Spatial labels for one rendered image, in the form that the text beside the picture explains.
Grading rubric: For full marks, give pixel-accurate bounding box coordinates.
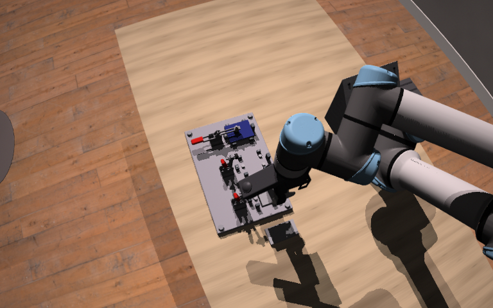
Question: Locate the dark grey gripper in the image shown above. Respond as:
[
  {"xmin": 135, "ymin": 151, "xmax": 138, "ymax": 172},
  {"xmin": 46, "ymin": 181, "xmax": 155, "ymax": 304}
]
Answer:
[{"xmin": 272, "ymin": 162, "xmax": 311, "ymax": 205}]

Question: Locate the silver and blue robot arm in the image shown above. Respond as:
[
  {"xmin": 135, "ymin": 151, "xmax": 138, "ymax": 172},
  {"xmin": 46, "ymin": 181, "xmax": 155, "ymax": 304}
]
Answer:
[{"xmin": 273, "ymin": 65, "xmax": 493, "ymax": 260}]

